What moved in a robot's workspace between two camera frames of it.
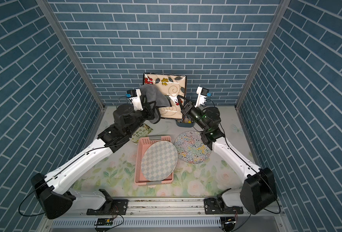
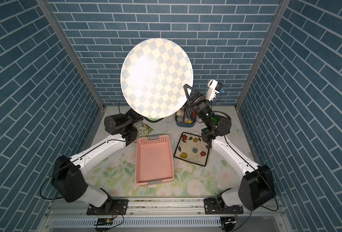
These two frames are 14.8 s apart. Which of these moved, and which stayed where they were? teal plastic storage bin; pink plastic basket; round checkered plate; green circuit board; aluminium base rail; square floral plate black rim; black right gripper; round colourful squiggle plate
Moved: round checkered plate; black right gripper; square floral plate black rim
Stayed: teal plastic storage bin; pink plastic basket; aluminium base rail; green circuit board; round colourful squiggle plate
